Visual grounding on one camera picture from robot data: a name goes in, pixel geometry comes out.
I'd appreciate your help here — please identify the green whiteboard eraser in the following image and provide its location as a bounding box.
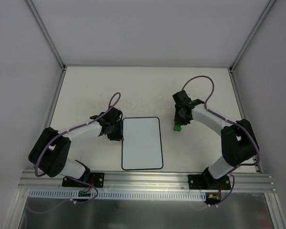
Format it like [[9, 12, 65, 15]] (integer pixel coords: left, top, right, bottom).
[[174, 124, 182, 131]]

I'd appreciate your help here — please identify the small black-framed whiteboard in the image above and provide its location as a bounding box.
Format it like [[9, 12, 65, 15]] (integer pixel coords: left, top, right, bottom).
[[122, 116, 163, 171]]

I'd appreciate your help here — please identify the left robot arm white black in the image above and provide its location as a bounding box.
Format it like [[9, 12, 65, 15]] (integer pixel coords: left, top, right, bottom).
[[28, 106, 123, 187]]

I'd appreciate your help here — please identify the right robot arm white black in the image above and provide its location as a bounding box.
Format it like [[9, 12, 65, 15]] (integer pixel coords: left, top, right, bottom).
[[173, 90, 259, 190]]

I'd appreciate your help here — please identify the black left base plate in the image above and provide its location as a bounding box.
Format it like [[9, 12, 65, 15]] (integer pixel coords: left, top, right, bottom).
[[62, 172, 105, 188]]

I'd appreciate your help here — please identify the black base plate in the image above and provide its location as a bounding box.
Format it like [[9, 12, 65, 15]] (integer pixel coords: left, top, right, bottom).
[[62, 172, 105, 188], [187, 174, 232, 190]]

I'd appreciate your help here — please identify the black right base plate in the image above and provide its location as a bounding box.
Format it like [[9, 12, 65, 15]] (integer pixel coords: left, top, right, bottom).
[[187, 174, 232, 190]]

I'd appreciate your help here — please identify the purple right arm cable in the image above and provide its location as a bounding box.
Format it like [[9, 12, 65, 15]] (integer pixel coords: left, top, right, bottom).
[[182, 75, 260, 208]]

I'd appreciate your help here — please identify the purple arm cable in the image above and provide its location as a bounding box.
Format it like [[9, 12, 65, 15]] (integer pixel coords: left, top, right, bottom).
[[182, 75, 260, 208], [34, 92, 122, 205]]

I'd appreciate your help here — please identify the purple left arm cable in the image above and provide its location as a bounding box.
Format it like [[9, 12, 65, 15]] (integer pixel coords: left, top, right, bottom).
[[34, 92, 122, 205]]

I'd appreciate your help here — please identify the aluminium mounting rail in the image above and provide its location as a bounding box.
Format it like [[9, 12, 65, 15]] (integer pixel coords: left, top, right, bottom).
[[18, 170, 277, 193]]

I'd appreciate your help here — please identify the white slotted cable duct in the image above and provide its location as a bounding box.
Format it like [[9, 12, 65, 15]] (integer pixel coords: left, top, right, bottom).
[[28, 189, 206, 202]]

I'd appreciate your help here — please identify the right aluminium frame post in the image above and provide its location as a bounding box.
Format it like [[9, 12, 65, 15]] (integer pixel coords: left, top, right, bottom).
[[229, 0, 277, 72]]

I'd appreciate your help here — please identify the aluminium frame post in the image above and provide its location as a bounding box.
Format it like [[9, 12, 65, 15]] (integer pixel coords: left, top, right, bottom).
[[229, 0, 277, 72], [24, 0, 66, 70]]

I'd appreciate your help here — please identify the left aluminium frame post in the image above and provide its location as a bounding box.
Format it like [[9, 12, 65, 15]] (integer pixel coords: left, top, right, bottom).
[[24, 0, 66, 70]]

